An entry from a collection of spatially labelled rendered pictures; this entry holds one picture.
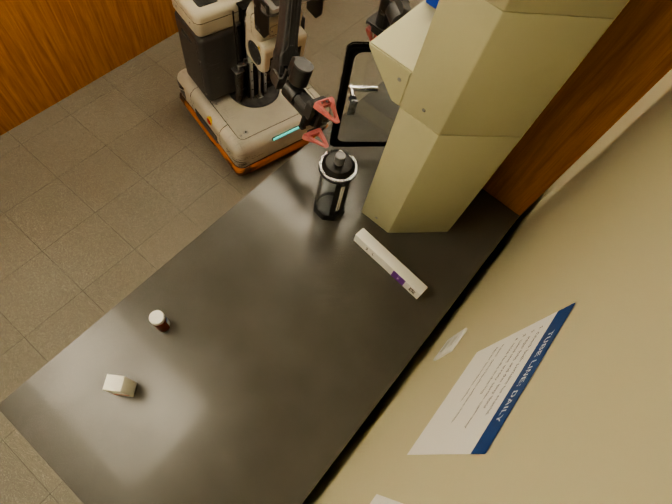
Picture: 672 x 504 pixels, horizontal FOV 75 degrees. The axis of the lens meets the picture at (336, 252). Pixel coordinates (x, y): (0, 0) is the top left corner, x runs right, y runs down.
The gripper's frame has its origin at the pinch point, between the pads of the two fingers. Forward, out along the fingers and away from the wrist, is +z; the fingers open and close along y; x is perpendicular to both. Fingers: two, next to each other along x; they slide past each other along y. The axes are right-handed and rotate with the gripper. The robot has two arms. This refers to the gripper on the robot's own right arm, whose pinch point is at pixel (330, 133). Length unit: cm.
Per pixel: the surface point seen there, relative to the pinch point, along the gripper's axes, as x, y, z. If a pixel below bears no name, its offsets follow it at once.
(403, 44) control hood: -2.3, 36.0, 9.0
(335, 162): -7.6, 1.8, 9.8
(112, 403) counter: -78, -39, 23
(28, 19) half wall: -20, -80, -171
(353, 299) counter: -14.4, -24.0, 39.0
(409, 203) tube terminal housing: 5.7, -1.3, 29.3
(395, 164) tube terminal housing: 0.5, 9.3, 21.3
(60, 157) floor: -33, -132, -131
